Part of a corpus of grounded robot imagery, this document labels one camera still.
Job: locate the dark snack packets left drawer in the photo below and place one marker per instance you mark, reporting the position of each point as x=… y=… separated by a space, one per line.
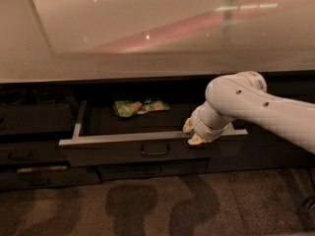
x=30 y=95

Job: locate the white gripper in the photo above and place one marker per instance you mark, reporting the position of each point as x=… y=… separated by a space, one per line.
x=201 y=126

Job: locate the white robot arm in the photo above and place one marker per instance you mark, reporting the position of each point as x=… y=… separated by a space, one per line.
x=244 y=96

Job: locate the green snack bag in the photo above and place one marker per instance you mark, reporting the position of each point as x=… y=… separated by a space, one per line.
x=128 y=108

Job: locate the dark grey cabinet door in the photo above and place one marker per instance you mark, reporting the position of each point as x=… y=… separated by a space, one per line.
x=261 y=150

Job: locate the dark grey drawer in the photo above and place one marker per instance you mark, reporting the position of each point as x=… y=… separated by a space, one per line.
x=37 y=118
x=30 y=152
x=48 y=179
x=152 y=169
x=100 y=137

